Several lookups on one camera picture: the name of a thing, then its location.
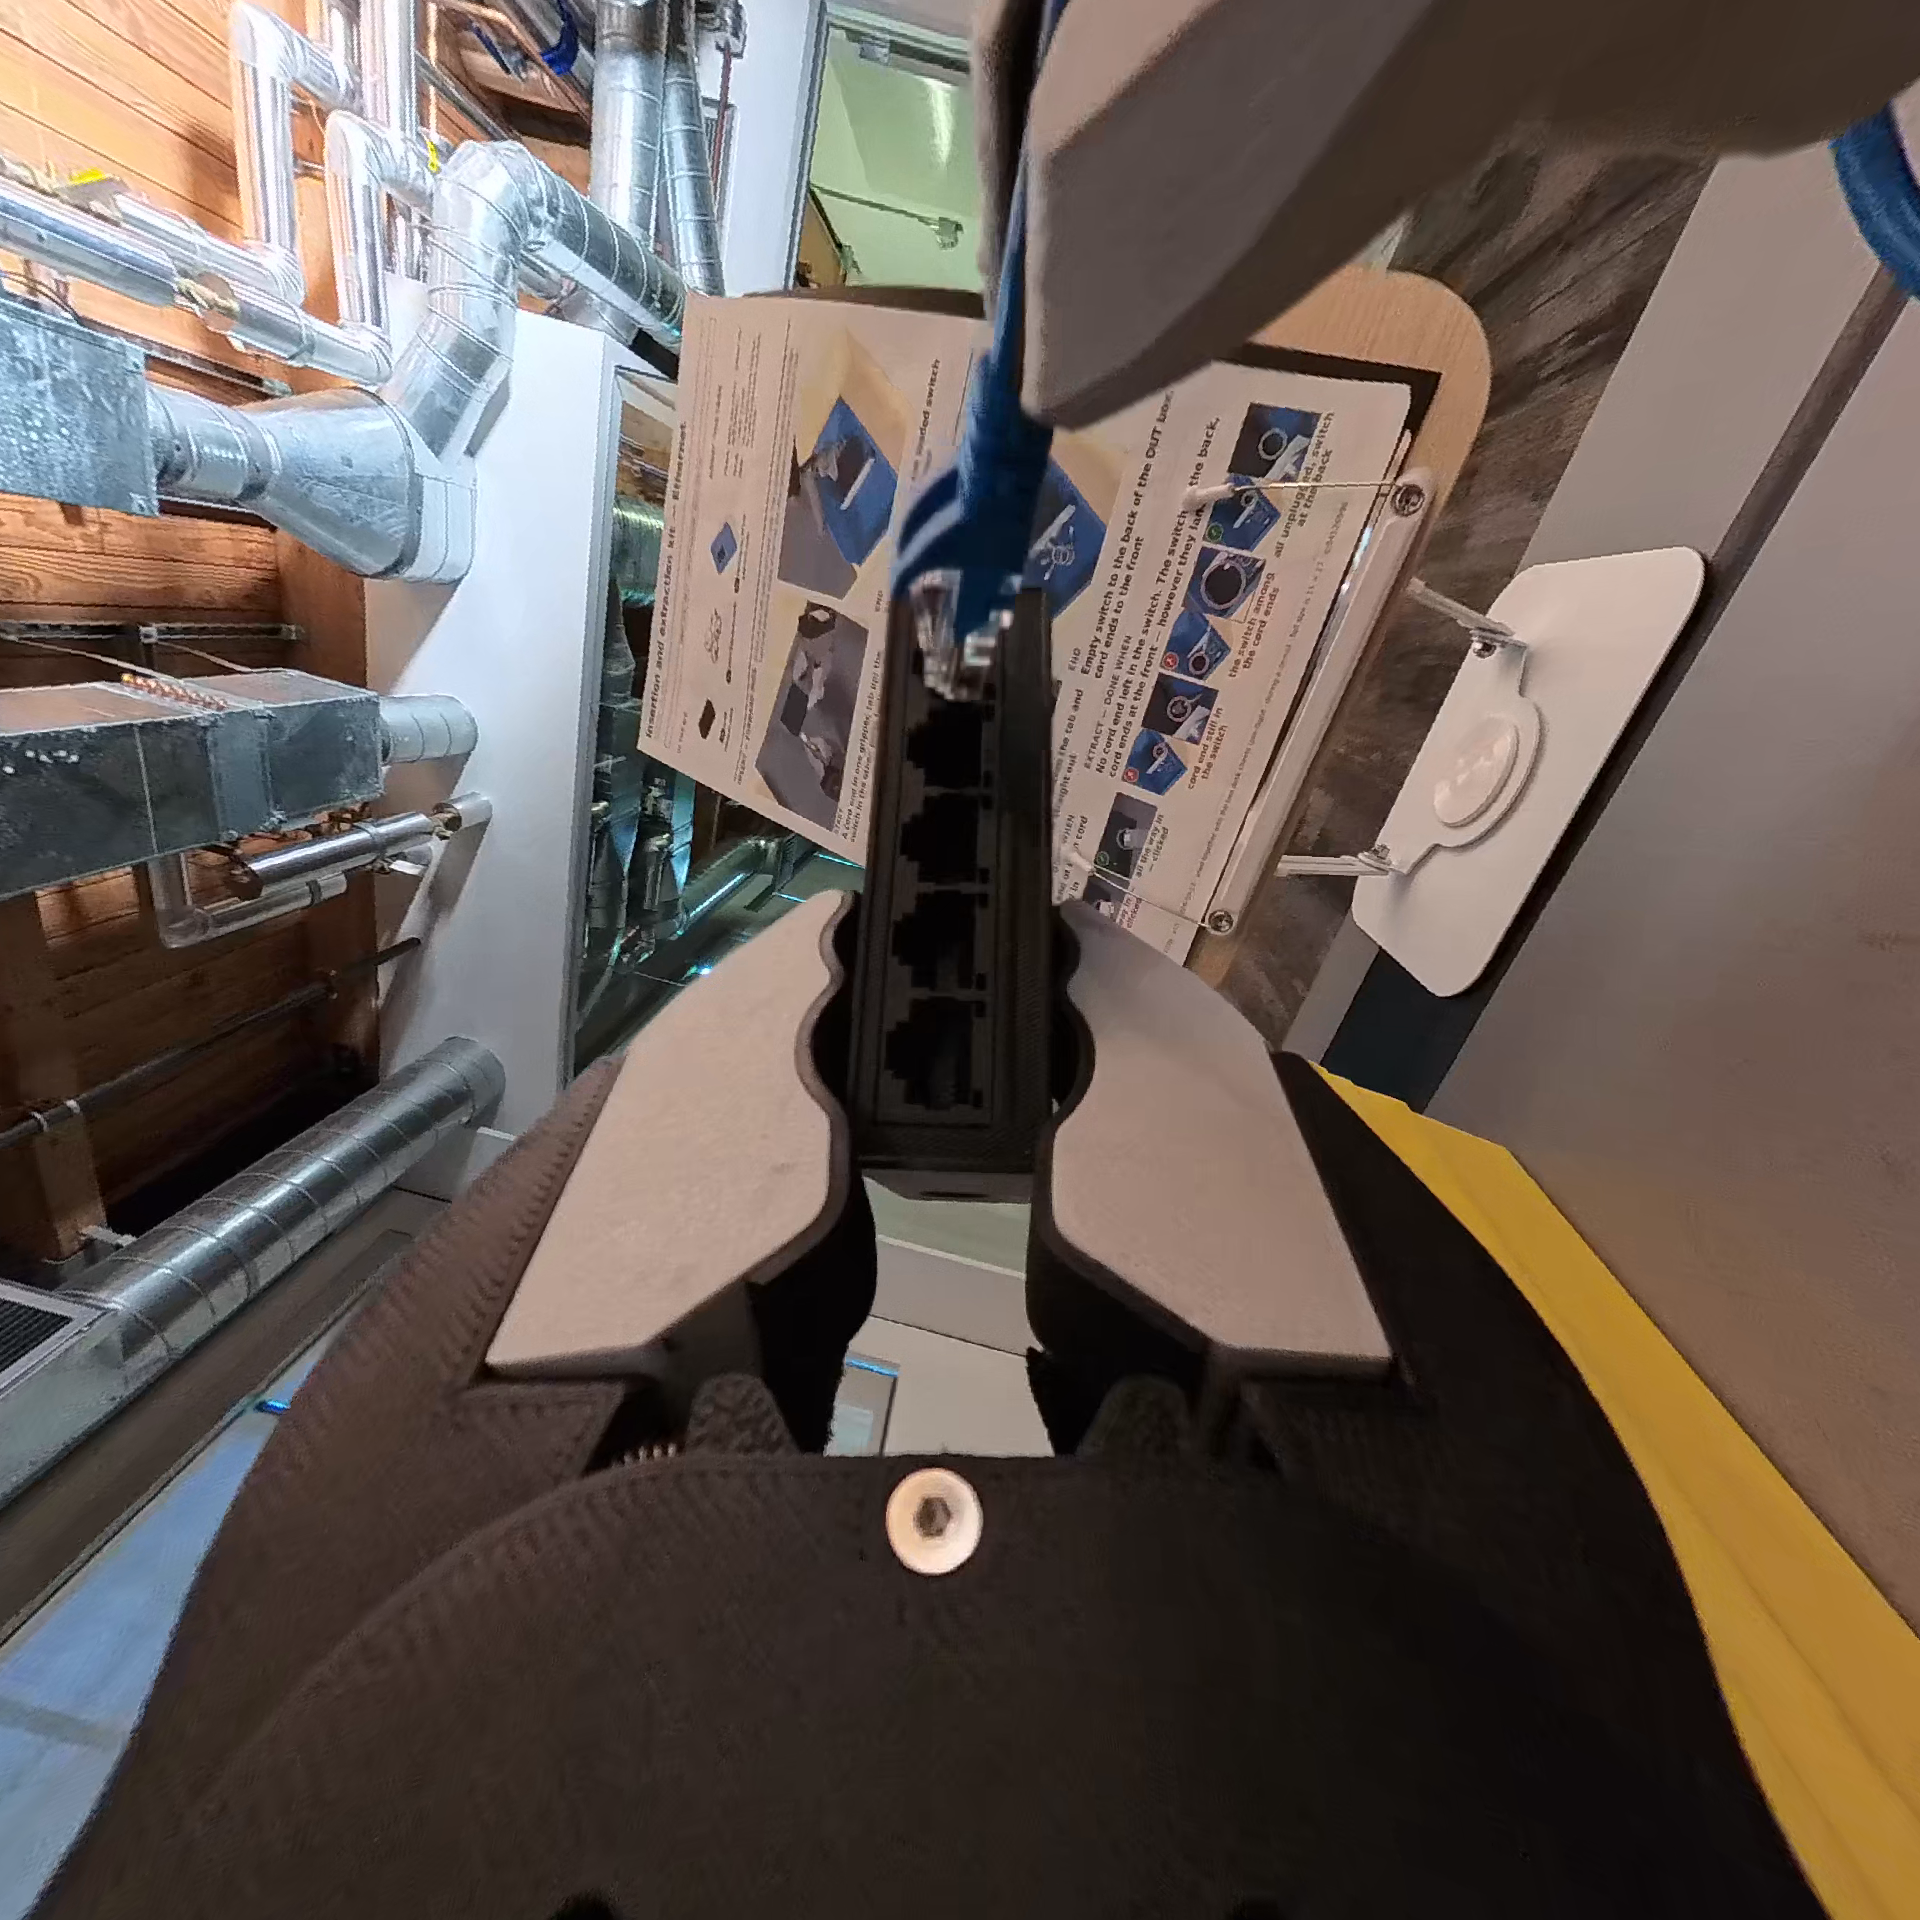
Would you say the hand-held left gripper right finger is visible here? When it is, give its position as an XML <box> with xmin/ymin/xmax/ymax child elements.
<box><xmin>1026</xmin><ymin>896</ymin><xmax>1400</xmax><ymax>1453</ymax></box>

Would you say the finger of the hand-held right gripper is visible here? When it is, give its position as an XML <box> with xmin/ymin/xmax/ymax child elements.
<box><xmin>973</xmin><ymin>0</ymin><xmax>1046</xmax><ymax>311</ymax></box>
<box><xmin>1026</xmin><ymin>0</ymin><xmax>1920</xmax><ymax>431</ymax></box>

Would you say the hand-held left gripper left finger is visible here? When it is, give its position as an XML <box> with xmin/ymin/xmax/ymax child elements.
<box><xmin>480</xmin><ymin>893</ymin><xmax>879</xmax><ymax>1453</ymax></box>

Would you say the black network switch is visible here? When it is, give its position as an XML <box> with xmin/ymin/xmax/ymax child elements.
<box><xmin>844</xmin><ymin>586</ymin><xmax>1054</xmax><ymax>1203</ymax></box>

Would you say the blue ethernet cable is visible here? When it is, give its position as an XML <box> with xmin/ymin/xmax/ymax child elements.
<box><xmin>893</xmin><ymin>0</ymin><xmax>1920</xmax><ymax>698</ymax></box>

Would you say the yellow plastic bin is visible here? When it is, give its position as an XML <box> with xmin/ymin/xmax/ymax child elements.
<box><xmin>1319</xmin><ymin>1065</ymin><xmax>1920</xmax><ymax>1920</ymax></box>

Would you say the black desk mat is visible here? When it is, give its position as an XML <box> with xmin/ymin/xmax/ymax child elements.
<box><xmin>1324</xmin><ymin>959</ymin><xmax>1462</xmax><ymax>1116</ymax></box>

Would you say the metal pipe fitting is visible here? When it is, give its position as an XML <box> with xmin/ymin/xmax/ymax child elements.
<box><xmin>150</xmin><ymin>797</ymin><xmax>492</xmax><ymax>950</ymax></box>

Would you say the window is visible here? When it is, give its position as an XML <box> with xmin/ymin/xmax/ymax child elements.
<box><xmin>0</xmin><ymin>1320</ymin><xmax>332</xmax><ymax>1920</ymax></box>

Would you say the round metal duct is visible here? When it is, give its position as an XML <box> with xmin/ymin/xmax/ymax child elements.
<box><xmin>0</xmin><ymin>1036</ymin><xmax>505</xmax><ymax>1502</ymax></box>

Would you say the white duct air vent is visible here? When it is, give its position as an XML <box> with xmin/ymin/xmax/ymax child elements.
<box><xmin>0</xmin><ymin>1289</ymin><xmax>100</xmax><ymax>1389</ymax></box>

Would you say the large rectangular metal duct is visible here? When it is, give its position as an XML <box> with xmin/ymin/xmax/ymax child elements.
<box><xmin>0</xmin><ymin>676</ymin><xmax>485</xmax><ymax>904</ymax></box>

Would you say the wide metal duct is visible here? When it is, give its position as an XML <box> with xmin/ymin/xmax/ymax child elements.
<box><xmin>0</xmin><ymin>143</ymin><xmax>692</xmax><ymax>586</ymax></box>

